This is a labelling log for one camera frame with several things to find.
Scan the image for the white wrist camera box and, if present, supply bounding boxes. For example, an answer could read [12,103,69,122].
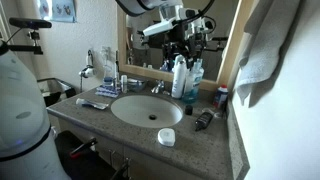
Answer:
[142,17,178,38]

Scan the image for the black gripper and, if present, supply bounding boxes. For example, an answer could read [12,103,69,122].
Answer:
[153,26,205,68]

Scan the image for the mirror with wooden frame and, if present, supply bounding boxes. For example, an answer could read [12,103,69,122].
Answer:
[116,0,258,93]

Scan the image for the beige vanity cabinet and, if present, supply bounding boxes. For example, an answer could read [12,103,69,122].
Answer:
[56,116,204,180]

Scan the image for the blue wall poster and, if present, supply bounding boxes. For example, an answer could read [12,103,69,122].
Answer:
[35,0,79,24]

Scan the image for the white round plastic case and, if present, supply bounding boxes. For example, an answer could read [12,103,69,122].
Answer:
[157,128,176,148]

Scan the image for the small black cap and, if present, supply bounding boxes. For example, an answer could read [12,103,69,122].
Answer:
[184,104,194,116]

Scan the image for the electric toothbrush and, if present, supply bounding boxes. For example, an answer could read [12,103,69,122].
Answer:
[114,49,121,91]

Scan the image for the small clear spray bottle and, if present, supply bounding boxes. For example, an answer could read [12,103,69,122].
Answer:
[102,62,115,86]

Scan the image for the white oval sink basin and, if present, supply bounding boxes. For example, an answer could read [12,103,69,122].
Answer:
[110,94,184,129]

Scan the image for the clear blue mouthwash bottle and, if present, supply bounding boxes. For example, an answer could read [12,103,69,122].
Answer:
[182,59,205,104]

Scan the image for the grey hanging towel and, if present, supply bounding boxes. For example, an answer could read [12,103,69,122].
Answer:
[234,0,302,108]

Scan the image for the tall white spray bottle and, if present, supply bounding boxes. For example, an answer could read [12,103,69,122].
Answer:
[171,54,188,100]

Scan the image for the black cart platform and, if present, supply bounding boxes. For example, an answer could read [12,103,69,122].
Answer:
[54,130,116,180]

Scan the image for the clear plastic cap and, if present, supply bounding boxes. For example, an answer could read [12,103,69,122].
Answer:
[211,109,224,120]

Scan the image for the small white bottle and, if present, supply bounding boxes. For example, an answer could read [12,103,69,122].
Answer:
[120,74,129,94]

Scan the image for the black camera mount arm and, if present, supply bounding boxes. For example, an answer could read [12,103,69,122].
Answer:
[5,29,45,56]

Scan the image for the white blue toothpaste tube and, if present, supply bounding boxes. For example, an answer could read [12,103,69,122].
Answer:
[75,97,110,111]

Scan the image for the chrome faucet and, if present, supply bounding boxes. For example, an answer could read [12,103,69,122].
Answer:
[150,79,167,95]

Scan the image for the white wall hair dryer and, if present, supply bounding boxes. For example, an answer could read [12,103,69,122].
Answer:
[78,49,97,94]

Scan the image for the blue striped packet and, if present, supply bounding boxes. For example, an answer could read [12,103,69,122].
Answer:
[95,84,121,99]

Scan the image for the black stereo camera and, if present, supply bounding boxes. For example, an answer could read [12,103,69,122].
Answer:
[8,17,53,30]

